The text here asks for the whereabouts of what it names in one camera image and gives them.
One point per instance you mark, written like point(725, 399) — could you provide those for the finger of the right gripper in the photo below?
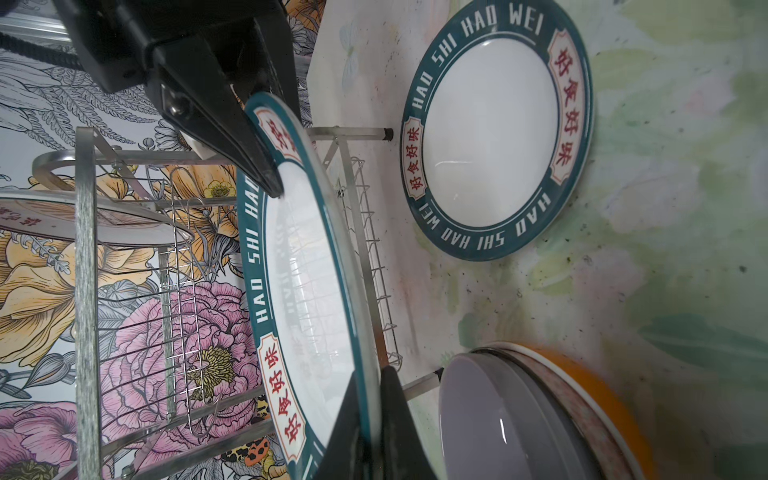
point(190, 90)

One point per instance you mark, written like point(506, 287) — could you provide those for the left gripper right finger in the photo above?
point(402, 452)

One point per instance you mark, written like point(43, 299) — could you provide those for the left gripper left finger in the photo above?
point(345, 454)

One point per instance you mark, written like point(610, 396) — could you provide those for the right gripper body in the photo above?
point(122, 43)

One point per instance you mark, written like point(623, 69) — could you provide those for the lavender bowl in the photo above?
point(497, 422)

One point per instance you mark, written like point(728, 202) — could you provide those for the dark rimmed white plate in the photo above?
point(306, 297)

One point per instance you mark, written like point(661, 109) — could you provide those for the pink patterned bowl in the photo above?
point(576, 408)

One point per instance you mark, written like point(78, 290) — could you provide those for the orange bowl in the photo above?
point(612, 402)

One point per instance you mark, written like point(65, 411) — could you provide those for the green rimmed white plate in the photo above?
point(496, 127)

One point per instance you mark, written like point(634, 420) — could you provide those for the pink patterned white plate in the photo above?
point(57, 215)

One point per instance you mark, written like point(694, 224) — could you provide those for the chrome two-tier dish rack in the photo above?
point(176, 299)

